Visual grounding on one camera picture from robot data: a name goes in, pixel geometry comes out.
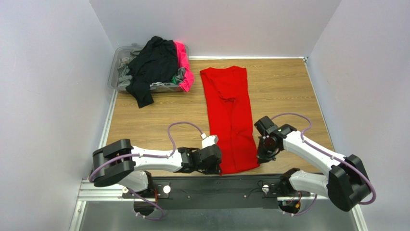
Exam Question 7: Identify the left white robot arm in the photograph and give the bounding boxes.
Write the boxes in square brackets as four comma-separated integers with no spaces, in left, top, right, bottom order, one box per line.
[89,136,222,193]

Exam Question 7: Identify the red t-shirt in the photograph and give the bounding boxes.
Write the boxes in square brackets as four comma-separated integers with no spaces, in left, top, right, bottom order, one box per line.
[200,66,259,174]

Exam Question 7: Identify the grey t-shirt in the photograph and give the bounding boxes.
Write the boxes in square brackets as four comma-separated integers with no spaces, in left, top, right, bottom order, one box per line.
[113,47,181,91]

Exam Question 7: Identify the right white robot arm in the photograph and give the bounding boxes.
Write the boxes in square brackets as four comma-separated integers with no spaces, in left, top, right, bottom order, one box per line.
[255,123,374,212]

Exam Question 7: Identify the black t-shirt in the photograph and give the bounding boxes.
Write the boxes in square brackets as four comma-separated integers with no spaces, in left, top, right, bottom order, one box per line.
[126,36,179,108]

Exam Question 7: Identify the pink t-shirt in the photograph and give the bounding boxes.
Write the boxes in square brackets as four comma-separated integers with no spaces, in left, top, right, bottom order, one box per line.
[174,41,194,92]

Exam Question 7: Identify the green garment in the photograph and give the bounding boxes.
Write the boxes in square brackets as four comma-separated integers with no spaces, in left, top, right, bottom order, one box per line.
[171,76,178,85]

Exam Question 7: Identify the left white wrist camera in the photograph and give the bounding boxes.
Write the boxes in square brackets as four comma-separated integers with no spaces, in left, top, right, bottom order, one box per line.
[201,133,218,148]

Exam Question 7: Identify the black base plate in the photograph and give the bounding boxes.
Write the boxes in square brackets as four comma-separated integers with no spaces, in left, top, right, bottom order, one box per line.
[138,174,299,210]

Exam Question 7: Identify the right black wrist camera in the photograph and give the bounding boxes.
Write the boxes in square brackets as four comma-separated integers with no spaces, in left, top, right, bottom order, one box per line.
[254,116,279,136]

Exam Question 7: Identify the clear plastic bin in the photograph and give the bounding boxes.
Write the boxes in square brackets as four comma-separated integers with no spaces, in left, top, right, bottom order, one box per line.
[108,42,194,93]

